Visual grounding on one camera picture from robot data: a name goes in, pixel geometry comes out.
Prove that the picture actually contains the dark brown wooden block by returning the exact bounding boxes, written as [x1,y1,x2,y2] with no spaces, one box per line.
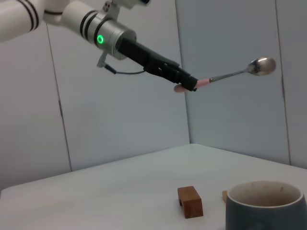
[177,185,204,219]

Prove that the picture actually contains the pink handled metal spoon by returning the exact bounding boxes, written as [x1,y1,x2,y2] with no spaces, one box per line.
[174,57,277,93]

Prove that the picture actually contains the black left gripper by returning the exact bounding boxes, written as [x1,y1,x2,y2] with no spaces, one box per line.
[118,38,200,93]

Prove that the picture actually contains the grey ceramic mug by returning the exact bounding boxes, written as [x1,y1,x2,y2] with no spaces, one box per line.
[225,181,307,230]

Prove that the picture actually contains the left wrist cable with connector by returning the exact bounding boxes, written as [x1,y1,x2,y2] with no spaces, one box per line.
[96,52,147,75]

